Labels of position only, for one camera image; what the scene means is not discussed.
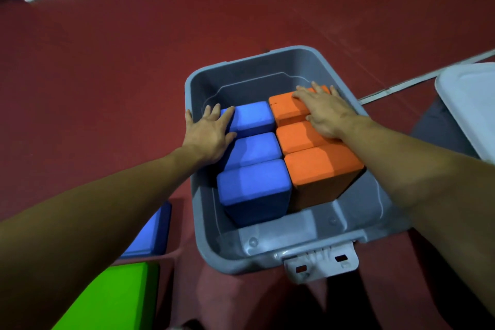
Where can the person's right hand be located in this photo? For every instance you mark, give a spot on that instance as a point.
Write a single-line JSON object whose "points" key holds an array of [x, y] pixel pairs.
{"points": [[328, 113]]}

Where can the person's left hand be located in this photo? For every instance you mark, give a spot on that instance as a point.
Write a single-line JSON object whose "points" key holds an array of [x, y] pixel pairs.
{"points": [[205, 140]]}

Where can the person's left middle finger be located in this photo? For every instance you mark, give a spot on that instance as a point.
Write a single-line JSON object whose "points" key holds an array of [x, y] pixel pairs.
{"points": [[215, 110]]}

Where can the person's right middle finger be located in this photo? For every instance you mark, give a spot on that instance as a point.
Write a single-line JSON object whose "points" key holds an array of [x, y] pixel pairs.
{"points": [[307, 90]]}

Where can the person's right thumb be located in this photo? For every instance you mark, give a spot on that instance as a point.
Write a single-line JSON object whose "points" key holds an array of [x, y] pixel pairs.
{"points": [[312, 121]]}

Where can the person's left little finger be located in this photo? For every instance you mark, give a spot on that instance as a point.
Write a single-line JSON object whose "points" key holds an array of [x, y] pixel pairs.
{"points": [[189, 119]]}

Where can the person's right little finger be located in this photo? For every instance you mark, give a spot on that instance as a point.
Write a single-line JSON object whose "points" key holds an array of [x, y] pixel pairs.
{"points": [[335, 92]]}

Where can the person's left thumb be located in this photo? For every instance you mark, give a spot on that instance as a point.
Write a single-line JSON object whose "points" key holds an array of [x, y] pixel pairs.
{"points": [[231, 138]]}

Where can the orange foam block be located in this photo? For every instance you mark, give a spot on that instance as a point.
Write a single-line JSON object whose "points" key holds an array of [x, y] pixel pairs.
{"points": [[284, 107], [296, 136], [321, 175]]}

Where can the blue foam block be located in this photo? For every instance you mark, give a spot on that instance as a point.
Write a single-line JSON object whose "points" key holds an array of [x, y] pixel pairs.
{"points": [[152, 233], [253, 117], [255, 150], [253, 190]]}

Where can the person's right forearm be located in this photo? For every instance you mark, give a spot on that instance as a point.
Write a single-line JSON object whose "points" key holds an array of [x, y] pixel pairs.
{"points": [[425, 179]]}

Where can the person's left forearm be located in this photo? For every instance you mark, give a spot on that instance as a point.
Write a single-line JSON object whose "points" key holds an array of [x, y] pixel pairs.
{"points": [[77, 233]]}

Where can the grey plastic storage bin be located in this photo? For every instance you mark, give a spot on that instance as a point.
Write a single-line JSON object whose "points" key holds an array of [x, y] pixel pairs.
{"points": [[247, 74]]}

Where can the white plastic bin lid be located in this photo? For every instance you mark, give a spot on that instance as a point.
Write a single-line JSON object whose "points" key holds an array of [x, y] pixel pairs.
{"points": [[471, 101]]}

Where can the green foam block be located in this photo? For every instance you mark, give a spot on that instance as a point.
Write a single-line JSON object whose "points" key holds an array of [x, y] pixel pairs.
{"points": [[112, 298]]}

